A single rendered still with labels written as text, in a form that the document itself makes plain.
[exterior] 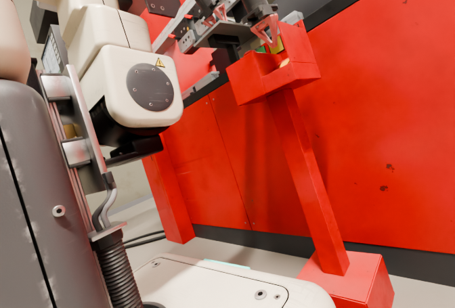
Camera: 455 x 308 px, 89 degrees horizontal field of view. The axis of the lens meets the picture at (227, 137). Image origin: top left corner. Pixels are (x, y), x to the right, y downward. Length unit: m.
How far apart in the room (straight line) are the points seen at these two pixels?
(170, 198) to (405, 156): 1.32
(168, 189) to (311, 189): 1.14
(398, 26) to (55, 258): 0.80
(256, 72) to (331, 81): 0.28
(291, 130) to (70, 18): 0.58
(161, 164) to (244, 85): 1.09
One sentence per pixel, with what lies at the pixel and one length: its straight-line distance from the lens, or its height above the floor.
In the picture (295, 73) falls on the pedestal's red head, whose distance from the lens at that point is 0.60.
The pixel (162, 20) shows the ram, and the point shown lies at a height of 1.44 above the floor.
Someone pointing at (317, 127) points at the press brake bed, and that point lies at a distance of 0.87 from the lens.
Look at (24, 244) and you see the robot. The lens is 0.25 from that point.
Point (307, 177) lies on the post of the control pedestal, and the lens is 0.69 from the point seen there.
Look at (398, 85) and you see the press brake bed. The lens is 0.78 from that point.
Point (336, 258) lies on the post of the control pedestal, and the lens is 0.78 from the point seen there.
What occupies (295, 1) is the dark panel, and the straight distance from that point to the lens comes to 1.68.
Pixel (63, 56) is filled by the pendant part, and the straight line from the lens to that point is 1.84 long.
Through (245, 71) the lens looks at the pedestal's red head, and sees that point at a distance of 0.68.
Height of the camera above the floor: 0.57
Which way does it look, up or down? 1 degrees up
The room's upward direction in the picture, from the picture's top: 18 degrees counter-clockwise
